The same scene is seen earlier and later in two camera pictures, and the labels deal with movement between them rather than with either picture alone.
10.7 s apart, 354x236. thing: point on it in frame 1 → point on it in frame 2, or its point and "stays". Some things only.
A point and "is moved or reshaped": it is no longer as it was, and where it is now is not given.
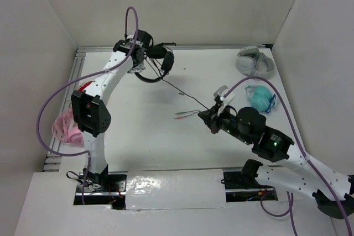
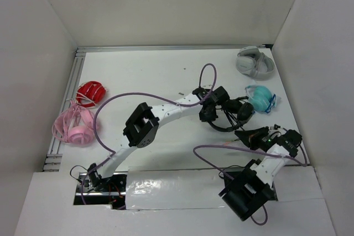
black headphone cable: (196, 111) is moved or reshaped
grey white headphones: (252, 62) stays
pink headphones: (65, 128) stays
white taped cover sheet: (175, 189) stays
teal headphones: (261, 97) stays
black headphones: (160, 50) is moved or reshaped
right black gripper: (210, 118) → (253, 136)
